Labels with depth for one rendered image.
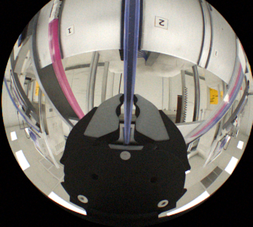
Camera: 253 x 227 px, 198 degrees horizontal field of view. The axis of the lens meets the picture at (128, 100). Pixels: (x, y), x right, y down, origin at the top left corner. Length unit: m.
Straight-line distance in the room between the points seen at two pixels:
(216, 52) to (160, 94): 1.94
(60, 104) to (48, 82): 0.08
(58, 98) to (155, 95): 1.90
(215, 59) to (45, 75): 0.34
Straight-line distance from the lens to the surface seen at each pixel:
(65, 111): 0.28
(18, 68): 0.48
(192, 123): 0.31
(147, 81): 1.99
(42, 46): 0.18
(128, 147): 0.36
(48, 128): 1.19
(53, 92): 0.24
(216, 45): 0.17
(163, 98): 2.06
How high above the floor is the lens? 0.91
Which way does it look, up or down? level
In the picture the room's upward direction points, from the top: 177 degrees counter-clockwise
